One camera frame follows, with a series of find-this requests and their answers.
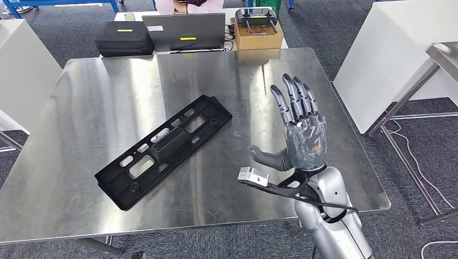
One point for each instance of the green plastic crate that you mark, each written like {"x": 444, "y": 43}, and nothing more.
{"x": 268, "y": 3}

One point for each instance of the steel workbench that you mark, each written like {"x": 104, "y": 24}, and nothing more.
{"x": 232, "y": 107}

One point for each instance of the small pale box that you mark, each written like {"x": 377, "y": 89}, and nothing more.
{"x": 129, "y": 17}

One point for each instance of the white box partition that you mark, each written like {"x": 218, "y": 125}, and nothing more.
{"x": 386, "y": 53}
{"x": 25, "y": 71}

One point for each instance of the person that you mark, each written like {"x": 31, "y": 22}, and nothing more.
{"x": 211, "y": 5}

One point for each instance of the black zip case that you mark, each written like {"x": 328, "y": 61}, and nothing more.
{"x": 123, "y": 41}

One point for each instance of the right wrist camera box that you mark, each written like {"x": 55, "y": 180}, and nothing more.
{"x": 254, "y": 177}

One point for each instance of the blue rack with casters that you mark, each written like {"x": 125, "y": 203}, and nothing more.
{"x": 53, "y": 3}

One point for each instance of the grey laptop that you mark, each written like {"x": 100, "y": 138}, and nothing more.
{"x": 186, "y": 30}

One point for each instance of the black plastic panel part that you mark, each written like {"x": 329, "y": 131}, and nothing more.
{"x": 164, "y": 150}

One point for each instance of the black remote controller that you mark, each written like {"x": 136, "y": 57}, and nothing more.
{"x": 256, "y": 16}

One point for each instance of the brown cardboard box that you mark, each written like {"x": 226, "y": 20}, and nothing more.
{"x": 259, "y": 42}

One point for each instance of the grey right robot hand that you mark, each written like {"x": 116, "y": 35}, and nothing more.
{"x": 306, "y": 143}

